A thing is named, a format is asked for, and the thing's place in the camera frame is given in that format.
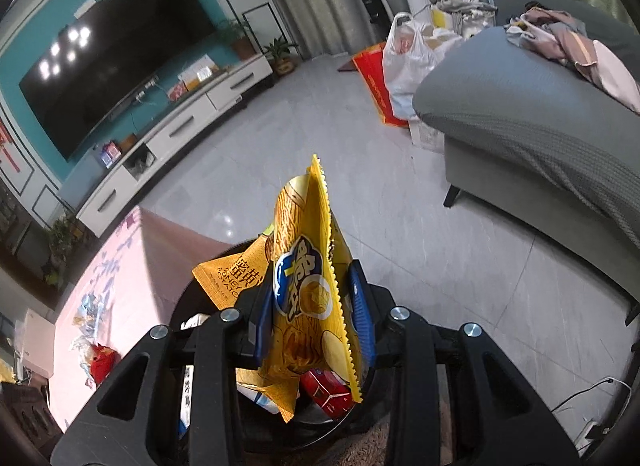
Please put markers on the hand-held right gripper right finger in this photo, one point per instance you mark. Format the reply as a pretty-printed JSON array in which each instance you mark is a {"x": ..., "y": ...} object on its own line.
[{"x": 362, "y": 316}]

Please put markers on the small blue box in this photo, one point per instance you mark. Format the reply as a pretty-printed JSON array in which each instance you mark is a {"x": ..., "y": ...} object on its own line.
[{"x": 109, "y": 154}]

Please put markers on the black tower speaker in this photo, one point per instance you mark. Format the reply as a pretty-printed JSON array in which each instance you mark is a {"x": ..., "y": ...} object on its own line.
[{"x": 372, "y": 0}]

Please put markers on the grey sofa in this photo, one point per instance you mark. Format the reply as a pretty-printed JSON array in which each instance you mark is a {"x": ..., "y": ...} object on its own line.
[{"x": 525, "y": 120}]

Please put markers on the dark wooden furniture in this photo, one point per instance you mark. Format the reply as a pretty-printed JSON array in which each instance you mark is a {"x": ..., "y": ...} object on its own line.
[{"x": 25, "y": 421}]

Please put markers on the black television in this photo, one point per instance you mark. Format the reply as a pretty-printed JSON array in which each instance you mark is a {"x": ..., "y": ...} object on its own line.
[{"x": 115, "y": 55}]

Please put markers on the white labelled cardboard box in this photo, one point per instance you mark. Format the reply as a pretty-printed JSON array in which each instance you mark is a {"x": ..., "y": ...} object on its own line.
[{"x": 427, "y": 135}]

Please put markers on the pile of folded laundry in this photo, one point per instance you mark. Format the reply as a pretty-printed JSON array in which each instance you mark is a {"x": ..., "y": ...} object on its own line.
[{"x": 465, "y": 0}]

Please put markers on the white plastic shopping bag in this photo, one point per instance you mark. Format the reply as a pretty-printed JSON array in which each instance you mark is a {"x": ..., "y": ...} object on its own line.
[{"x": 405, "y": 70}]

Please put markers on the pink cloth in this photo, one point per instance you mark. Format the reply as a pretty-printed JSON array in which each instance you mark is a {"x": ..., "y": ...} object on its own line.
[{"x": 615, "y": 75}]

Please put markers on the dark brown board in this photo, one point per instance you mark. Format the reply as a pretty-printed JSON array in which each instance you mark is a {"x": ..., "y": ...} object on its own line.
[{"x": 348, "y": 67}]

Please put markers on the blue yellow snack wrapper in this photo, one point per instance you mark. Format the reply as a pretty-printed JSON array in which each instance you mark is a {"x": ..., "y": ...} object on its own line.
[{"x": 87, "y": 316}]

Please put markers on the white set-top device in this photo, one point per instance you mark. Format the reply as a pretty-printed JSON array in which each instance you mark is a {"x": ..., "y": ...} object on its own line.
[{"x": 84, "y": 5}]

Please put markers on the white television cabinet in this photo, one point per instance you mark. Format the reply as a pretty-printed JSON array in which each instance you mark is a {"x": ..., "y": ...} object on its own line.
[{"x": 185, "y": 120}]

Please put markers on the yellow potato chip bag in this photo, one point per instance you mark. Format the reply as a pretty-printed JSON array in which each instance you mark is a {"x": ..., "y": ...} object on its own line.
[{"x": 305, "y": 266}]

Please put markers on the red wall decoration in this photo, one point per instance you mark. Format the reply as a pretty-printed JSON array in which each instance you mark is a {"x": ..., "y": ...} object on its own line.
[{"x": 7, "y": 145}]

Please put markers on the potted plant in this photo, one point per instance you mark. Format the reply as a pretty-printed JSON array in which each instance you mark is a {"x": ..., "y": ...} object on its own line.
[
  {"x": 245, "y": 48},
  {"x": 62, "y": 241},
  {"x": 282, "y": 65}
]

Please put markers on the white floor power strip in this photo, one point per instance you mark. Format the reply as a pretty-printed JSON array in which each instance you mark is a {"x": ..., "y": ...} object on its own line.
[{"x": 592, "y": 433}]

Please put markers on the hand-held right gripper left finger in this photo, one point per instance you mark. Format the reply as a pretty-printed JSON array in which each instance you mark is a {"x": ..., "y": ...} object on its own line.
[{"x": 262, "y": 326}]

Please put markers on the red crumpled wrapper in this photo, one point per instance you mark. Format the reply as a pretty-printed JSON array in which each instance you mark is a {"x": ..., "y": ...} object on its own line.
[{"x": 102, "y": 363}]

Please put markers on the black round trash bin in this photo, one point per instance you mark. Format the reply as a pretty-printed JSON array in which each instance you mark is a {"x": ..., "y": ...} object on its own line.
[{"x": 325, "y": 433}]

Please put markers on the blue white packet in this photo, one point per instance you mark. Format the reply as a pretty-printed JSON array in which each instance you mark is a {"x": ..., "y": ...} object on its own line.
[{"x": 260, "y": 398}]

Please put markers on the brown rug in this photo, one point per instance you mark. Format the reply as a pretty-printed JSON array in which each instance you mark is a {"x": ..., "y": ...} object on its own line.
[{"x": 360, "y": 448}]

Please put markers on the pile of clothes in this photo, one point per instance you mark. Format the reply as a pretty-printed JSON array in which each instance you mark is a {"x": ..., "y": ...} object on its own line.
[{"x": 555, "y": 35}]

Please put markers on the yellow honey chip bag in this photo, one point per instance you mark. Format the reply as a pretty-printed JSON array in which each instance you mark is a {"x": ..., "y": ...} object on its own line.
[{"x": 225, "y": 276}]

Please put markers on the white printed packet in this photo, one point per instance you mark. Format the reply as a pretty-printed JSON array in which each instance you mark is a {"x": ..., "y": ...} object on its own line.
[{"x": 186, "y": 396}]

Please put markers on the small red box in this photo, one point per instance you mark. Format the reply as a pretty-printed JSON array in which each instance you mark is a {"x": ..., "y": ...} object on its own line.
[{"x": 176, "y": 90}]

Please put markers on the red orange paper bag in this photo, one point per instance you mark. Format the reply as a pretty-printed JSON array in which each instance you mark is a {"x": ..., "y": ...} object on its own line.
[{"x": 380, "y": 90}]

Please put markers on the yellow white desk calendar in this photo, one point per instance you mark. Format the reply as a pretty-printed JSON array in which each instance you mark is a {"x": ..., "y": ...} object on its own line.
[{"x": 197, "y": 73}]

